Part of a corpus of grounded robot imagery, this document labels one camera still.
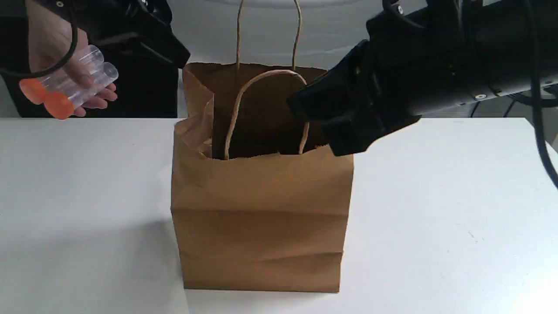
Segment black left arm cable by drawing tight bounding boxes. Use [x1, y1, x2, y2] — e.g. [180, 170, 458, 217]
[0, 0, 79, 80]

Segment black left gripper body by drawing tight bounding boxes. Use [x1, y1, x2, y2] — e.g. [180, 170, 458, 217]
[74, 0, 191, 69]

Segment brown paper bag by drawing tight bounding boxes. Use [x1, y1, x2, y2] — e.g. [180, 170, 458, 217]
[170, 1, 354, 294]

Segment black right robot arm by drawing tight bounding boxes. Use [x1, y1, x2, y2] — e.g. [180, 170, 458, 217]
[287, 0, 532, 156]

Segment person's bare hand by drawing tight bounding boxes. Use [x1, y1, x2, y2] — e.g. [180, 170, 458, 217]
[25, 0, 118, 117]

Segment clear tube orange cap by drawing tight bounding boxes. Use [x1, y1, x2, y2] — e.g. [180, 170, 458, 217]
[19, 44, 105, 105]
[43, 62, 119, 120]

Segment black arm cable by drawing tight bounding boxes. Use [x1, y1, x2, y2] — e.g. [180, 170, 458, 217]
[0, 0, 79, 80]
[519, 0, 558, 190]

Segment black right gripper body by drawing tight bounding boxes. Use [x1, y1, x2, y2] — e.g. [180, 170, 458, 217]
[349, 0, 467, 131]

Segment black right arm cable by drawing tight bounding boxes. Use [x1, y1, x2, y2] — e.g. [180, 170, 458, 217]
[519, 0, 558, 190]

